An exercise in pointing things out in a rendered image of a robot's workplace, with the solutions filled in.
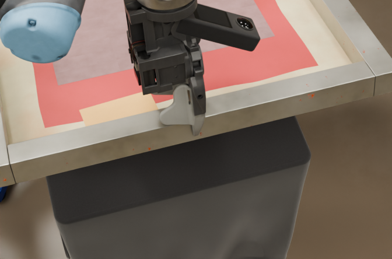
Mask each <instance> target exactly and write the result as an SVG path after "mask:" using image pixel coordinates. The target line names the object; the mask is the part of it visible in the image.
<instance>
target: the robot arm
mask: <svg viewBox="0 0 392 259"><path fill-rule="evenodd" d="M85 1H86V0H0V39H1V41H2V44H3V45H4V46H5V47H6V48H9V49H10V51H11V53H12V54H13V55H15V56H17V57H18V58H21V59H23V60H25V61H29V62H33V63H38V64H47V63H52V62H55V61H58V60H60V59H61V58H63V57H65V56H66V55H67V54H68V52H69V50H70V48H71V45H72V42H73V40H74V37H75V34H76V31H77V30H78V29H79V27H80V25H81V21H82V18H81V15H82V11H83V7H84V5H85ZM124 7H125V15H126V19H127V27H128V30H127V38H128V45H129V49H128V52H129V54H130V57H131V63H132V64H134V74H135V77H136V79H137V82H138V85H139V86H142V94H143V95H148V94H153V95H173V103H172V104H171V105H170V106H169V107H167V108H166V109H164V110H163V111H162V112H161V113H160V115H159V120H160V122H161V123H162V124H164V125H192V134H193V136H197V135H198V134H199V133H200V130H201V128H202V126H203V124H204V120H205V113H206V93H205V84H204V77H203V75H204V62H203V57H202V51H201V48H200V45H199V43H200V41H201V39H203V40H208V41H212V42H214V43H219V44H223V45H226V46H230V47H234V48H239V49H241V50H246V51H250V52H252V51H254V50H255V48H256V46H257V44H258V43H259V41H260V36H259V33H258V31H257V29H256V26H255V24H254V22H253V20H252V19H251V18H249V17H245V16H242V15H238V14H235V13H231V12H227V11H224V10H220V9H216V8H213V7H210V6H206V5H202V4H200V3H197V0H124ZM155 79H156V80H155Z"/></svg>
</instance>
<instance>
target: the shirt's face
mask: <svg viewBox="0 0 392 259"><path fill-rule="evenodd" d="M307 154H308V152H307V149H306V146H305V144H304V142H303V139H302V137H301V135H300V132H299V130H298V127H297V125H296V123H295V121H294V118H293V116H291V117H287V118H283V119H280V120H275V121H270V122H266V123H263V124H258V125H254V126H250V127H246V128H242V129H237V130H234V131H229V132H225V133H222V134H218V135H213V136H209V137H206V138H201V139H196V140H193V141H189V142H185V143H180V144H177V145H172V146H168V147H165V148H160V149H155V150H151V151H148V152H144V153H139V154H136V155H132V156H127V157H122V158H119V159H115V160H111V161H108V162H103V163H98V164H94V165H91V166H86V167H82V168H78V169H74V170H70V171H65V172H62V173H58V174H53V175H50V181H51V186H52V191H53V194H54V199H55V204H56V207H57V212H58V215H59V217H60V218H62V219H69V218H74V217H77V216H81V215H86V214H90V213H93V212H97V211H102V210H105V209H109V208H113V207H117V206H120V205H125V204H129V203H132V202H137V201H141V200H145V199H148V198H153V197H157V196H160V195H164V194H168V193H173V192H176V191H180V190H185V189H188V188H192V187H196V186H201V185H204V184H208V183H212V182H215V181H219V180H224V179H228V178H231V177H236V176H240V175H243V174H247V173H252V172H256V171H259V170H263V169H267V168H270V167H275V166H279V165H284V164H287V163H291V162H295V161H298V160H302V159H305V158H306V157H307Z"/></svg>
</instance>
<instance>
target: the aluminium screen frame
mask: <svg viewBox="0 0 392 259"><path fill-rule="evenodd" d="M309 1H310V2H311V3H312V5H313V6H314V8H315V9H316V11H317V12H318V14H319V15H320V17H321V18H322V19H323V21H324V23H325V24H326V25H327V27H328V28H329V30H330V32H331V33H332V34H333V36H334V37H335V39H336V40H337V41H338V43H339V45H340V46H341V48H342V49H343V50H344V52H345V53H346V55H347V56H348V58H349V59H350V61H351V62H352V64H348V65H343V66H338V67H335V68H331V69H326V70H323V71H318V72H313V73H309V74H306V75H301V76H297V77H293V78H289V79H284V80H279V81H276V82H271V83H267V84H264V85H259V86H255V87H250V88H247V89H242V90H237V91H234V92H230V93H225V94H220V95H217V96H212V97H208V98H206V113H205V120H204V124H203V126H202V128H201V130H200V132H199V134H198V135H197V136H193V130H192V125H164V124H162V123H161V122H160V120H159V115H160V113H161V112H162V111H163V110H164V109H166V108H167V107H166V108H161V109H158V110H153V111H149V112H145V113H141V114H136V115H132V116H128V117H124V118H119V119H116V120H111V121H106V122H102V123H99V124H94V125H90V126H86V127H82V128H77V129H72V130H69V131H64V132H60V133H57V134H52V135H47V136H42V137H39V138H35V139H30V140H27V141H23V142H18V143H13V144H9V140H8V133H7V129H6V122H5V115H4V108H3V104H2V97H1V90H0V187H4V186H9V185H12V184H15V183H21V182H24V181H29V180H34V179H38V178H41V177H45V176H50V175H53V174H58V173H62V172H67V171H70V170H74V169H78V168H82V167H86V166H91V165H95V164H98V163H103V162H108V161H111V160H115V159H119V158H124V157H127V156H132V155H136V154H139V153H144V152H148V151H152V150H155V149H160V148H165V147H168V146H172V145H177V144H182V143H185V142H189V141H193V140H196V139H201V138H206V137H210V136H213V135H218V134H222V133H225V132H229V131H234V130H239V129H242V128H246V127H250V126H254V125H258V124H263V123H267V122H270V121H275V120H280V119H283V118H287V117H291V116H296V115H299V114H303V113H308V112H311V111H316V110H320V109H324V108H327V107H332V106H337V105H340V104H344V103H349V102H354V101H357V100H361V99H365V98H368V97H373V96H377V95H382V94H385V93H390V92H392V58H391V57H390V56H389V54H388V52H387V51H386V50H385V49H384V47H383V46H382V45H381V43H380V42H379V40H378V39H377V38H376V36H375V35H374V34H373V32H372V31H371V30H370V29H369V27H368V26H367V24H366V23H365V22H364V20H363V19H362V18H361V16H360V15H359V13H358V12H357V11H356V9H355V8H354V7H353V6H352V4H351V3H350V2H349V0H309Z"/></svg>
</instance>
